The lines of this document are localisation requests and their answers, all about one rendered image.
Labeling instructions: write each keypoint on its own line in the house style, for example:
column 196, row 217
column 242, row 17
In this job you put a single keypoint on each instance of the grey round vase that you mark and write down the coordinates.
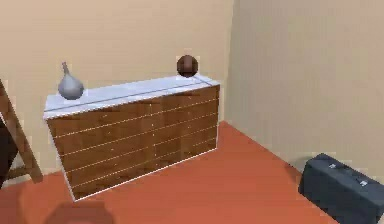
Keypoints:
column 70, row 87

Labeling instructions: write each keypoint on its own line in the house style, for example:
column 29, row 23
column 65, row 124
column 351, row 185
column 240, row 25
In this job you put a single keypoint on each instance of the dark blue suitcase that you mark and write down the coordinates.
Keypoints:
column 343, row 190

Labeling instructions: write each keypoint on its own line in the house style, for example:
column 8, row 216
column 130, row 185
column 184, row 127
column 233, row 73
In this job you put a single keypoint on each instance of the brown ball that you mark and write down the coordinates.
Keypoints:
column 187, row 66

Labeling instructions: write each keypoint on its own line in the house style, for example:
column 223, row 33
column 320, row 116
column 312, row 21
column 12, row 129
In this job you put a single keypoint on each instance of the brown wooden chest of drawers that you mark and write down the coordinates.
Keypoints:
column 133, row 140

